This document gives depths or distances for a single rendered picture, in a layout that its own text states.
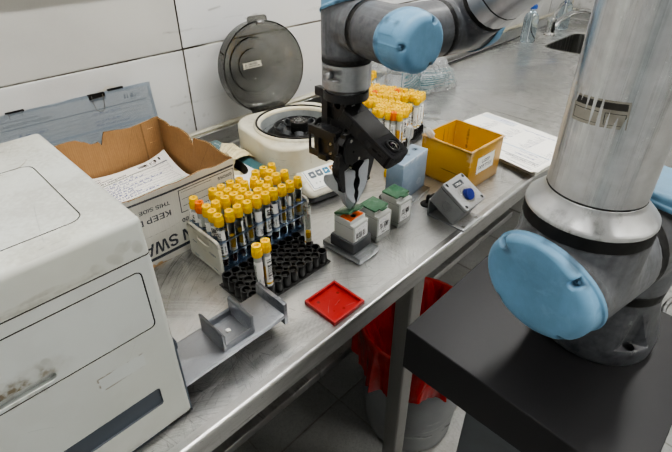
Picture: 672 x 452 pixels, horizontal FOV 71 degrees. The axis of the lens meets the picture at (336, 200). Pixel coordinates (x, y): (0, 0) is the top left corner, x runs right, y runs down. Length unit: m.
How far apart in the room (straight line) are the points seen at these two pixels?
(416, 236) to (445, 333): 0.32
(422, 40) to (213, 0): 0.71
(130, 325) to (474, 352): 0.40
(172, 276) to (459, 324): 0.48
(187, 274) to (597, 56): 0.69
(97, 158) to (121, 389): 0.61
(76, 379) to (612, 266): 0.51
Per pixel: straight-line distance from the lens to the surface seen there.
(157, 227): 0.87
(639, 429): 0.66
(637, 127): 0.43
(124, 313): 0.53
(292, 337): 0.73
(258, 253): 0.72
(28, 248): 0.48
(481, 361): 0.64
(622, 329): 0.67
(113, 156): 1.10
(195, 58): 1.22
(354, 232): 0.83
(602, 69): 0.42
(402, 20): 0.60
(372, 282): 0.82
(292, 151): 0.99
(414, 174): 1.02
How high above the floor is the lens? 1.42
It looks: 32 degrees down
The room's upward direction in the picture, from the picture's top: straight up
